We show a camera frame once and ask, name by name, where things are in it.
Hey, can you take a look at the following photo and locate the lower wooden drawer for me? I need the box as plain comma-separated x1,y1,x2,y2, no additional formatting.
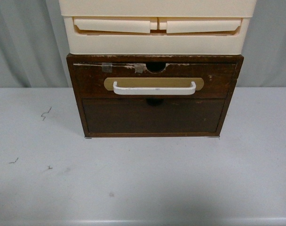
83,99,224,135

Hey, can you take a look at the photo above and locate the wooden drawer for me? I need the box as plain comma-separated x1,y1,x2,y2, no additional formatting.
83,99,224,135
73,62,237,99

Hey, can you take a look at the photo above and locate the dark brown wooden drawer cabinet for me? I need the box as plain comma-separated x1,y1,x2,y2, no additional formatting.
66,54,244,137

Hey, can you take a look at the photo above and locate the upper wooden drawer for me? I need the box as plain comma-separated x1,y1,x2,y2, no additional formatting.
73,62,237,99

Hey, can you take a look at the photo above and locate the cream plastic storage box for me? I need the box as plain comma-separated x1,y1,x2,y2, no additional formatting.
59,0,256,55

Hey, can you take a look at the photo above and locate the grey curtain backdrop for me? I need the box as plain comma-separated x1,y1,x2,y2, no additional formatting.
0,0,286,88

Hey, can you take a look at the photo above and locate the white drawer handle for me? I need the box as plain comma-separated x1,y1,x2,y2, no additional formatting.
113,81,197,95

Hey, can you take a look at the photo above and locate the tan handle backing plate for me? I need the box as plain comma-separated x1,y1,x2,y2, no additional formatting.
104,77,204,91

